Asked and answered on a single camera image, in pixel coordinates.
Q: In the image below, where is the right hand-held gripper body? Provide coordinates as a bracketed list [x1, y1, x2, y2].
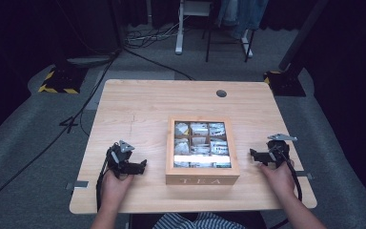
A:
[265, 133, 298, 169]

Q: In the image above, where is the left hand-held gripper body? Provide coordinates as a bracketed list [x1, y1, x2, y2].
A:
[107, 139, 136, 179]

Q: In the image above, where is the wooden tea box glass lid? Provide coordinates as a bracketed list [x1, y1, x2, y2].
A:
[165, 115, 241, 186]

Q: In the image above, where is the person's right hand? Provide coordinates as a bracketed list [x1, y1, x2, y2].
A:
[259, 159, 296, 202]

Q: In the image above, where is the person's left hand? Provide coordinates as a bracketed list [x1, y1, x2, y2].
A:
[100, 169, 135, 208]

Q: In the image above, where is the group of tea bags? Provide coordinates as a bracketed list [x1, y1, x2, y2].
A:
[173, 121, 233, 169]

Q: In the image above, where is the yellow black striped stand base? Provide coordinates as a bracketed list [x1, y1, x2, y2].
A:
[263, 70, 307, 97]
[37, 64, 90, 95]

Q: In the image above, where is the striped shirt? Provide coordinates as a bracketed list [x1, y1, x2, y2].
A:
[152, 212, 246, 229]

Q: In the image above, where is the black metal stool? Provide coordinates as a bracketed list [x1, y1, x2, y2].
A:
[204, 0, 257, 63]

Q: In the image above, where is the dark metal stand pole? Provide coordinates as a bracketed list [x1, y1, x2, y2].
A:
[277, 0, 331, 73]

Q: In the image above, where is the hanging blue clothing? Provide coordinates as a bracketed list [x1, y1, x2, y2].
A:
[216, 0, 270, 40]

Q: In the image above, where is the white desk leg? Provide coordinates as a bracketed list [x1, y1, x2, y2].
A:
[174, 0, 215, 56]

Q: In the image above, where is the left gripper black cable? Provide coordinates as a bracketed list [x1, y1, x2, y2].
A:
[95, 149, 112, 213]

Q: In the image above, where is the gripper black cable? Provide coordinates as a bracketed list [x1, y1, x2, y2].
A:
[95, 149, 112, 213]
[268, 148, 303, 229]

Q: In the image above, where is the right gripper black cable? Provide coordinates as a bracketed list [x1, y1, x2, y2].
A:
[268, 148, 303, 229]

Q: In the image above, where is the long black floor cable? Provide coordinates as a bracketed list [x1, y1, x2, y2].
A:
[0, 47, 123, 218]

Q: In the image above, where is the bundle of floor cables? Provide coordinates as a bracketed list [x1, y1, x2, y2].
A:
[123, 18, 194, 81]

